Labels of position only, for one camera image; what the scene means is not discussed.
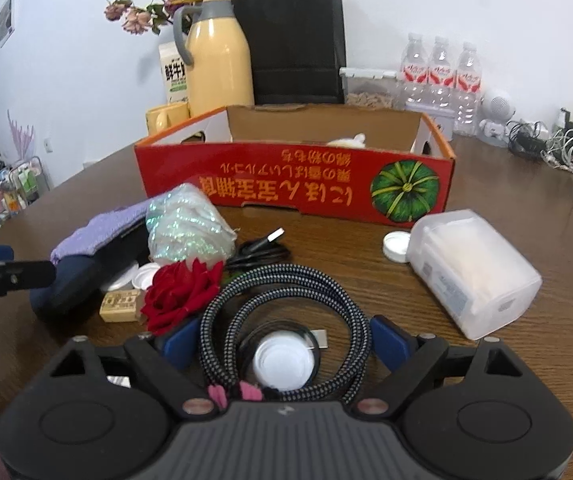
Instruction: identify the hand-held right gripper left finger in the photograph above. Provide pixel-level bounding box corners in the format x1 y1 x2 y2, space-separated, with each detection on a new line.
49 316 220 419

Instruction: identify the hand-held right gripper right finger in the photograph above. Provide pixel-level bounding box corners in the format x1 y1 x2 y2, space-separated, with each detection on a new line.
353 315 525 419

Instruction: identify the red rose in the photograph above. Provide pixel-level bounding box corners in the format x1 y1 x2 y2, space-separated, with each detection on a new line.
139 258 226 337

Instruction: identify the braided black white cable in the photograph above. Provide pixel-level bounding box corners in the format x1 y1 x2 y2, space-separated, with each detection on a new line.
199 262 372 407

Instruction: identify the purple knitted cloth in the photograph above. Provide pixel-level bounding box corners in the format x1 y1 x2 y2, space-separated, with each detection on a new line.
50 197 156 267

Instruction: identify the white bottle cap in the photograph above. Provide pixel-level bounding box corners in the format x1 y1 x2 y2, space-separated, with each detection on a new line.
382 231 412 263

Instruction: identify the white round charger puck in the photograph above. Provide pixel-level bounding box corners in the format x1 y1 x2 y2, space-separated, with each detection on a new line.
239 327 330 395

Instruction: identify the iridescent plastic bag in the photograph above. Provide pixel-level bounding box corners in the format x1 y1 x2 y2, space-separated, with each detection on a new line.
145 183 238 267

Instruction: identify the red cardboard box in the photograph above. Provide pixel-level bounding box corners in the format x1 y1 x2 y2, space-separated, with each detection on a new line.
134 105 457 226

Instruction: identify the storage rack with items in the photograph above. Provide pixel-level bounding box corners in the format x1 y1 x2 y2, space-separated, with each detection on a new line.
0 156 50 239

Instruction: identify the wooden stamp block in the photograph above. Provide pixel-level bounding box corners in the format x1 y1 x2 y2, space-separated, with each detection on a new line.
99 289 148 324

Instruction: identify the white round lid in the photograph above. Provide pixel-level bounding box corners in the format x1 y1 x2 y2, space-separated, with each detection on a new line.
100 265 138 294
135 264 161 290

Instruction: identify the translucent box of cotton pads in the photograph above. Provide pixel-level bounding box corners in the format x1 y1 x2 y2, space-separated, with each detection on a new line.
405 208 543 341

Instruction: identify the white soft item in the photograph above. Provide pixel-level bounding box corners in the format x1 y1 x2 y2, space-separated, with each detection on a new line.
325 132 368 149

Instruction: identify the yellow mug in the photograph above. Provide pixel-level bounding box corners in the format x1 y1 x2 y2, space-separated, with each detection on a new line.
146 102 190 136

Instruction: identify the white milk carton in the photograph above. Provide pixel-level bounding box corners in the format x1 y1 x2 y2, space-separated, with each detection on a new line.
159 42 190 106

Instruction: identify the clear container of seeds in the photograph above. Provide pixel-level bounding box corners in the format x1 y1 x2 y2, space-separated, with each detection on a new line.
339 66 398 110

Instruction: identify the white robot speaker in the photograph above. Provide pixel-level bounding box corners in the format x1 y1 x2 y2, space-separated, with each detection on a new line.
479 89 515 136

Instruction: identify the clear water bottle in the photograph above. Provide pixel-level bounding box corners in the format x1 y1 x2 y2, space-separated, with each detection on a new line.
427 36 458 113
399 32 430 111
453 42 483 136

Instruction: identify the yellow thermos jug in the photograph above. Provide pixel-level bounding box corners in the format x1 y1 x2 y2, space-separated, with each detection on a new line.
173 0 256 117

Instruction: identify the black paper bag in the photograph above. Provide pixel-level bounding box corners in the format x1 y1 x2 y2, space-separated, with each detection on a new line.
231 0 345 106

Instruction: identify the black USB cable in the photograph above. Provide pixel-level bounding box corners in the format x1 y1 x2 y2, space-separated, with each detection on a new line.
225 227 293 275

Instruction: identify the wall picture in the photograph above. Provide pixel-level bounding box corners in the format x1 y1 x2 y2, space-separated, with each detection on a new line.
0 0 18 49

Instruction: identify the black charger with cable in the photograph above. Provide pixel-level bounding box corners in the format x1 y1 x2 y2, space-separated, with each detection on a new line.
506 119 549 162

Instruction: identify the white cable tangle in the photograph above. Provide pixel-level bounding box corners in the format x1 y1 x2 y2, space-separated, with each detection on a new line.
541 109 573 176

